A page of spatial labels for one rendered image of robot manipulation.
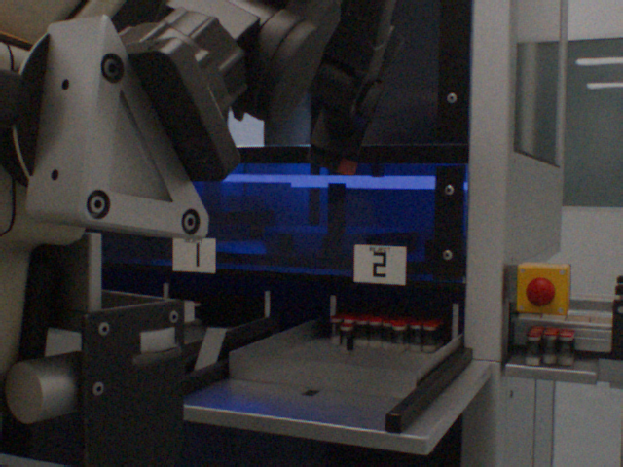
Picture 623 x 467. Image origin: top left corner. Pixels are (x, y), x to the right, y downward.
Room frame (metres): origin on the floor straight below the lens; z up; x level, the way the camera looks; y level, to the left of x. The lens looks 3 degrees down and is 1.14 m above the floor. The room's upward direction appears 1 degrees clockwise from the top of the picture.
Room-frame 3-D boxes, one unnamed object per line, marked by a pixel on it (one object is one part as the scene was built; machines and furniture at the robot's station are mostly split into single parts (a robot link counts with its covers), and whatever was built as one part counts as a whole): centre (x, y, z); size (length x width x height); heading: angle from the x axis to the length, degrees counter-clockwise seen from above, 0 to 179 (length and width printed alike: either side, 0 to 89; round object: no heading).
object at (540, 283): (1.13, -0.33, 1.00); 0.04 x 0.04 x 0.04; 68
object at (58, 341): (1.29, 0.24, 0.90); 0.34 x 0.26 x 0.04; 158
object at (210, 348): (1.04, 0.16, 0.91); 0.14 x 0.03 x 0.06; 157
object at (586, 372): (1.21, -0.38, 0.87); 0.14 x 0.13 x 0.02; 158
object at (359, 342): (1.26, -0.12, 0.91); 0.18 x 0.02 x 0.05; 68
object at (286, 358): (1.16, -0.08, 0.90); 0.34 x 0.26 x 0.04; 158
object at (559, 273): (1.18, -0.35, 1.00); 0.08 x 0.07 x 0.07; 158
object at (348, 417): (1.16, 0.11, 0.87); 0.70 x 0.48 x 0.02; 68
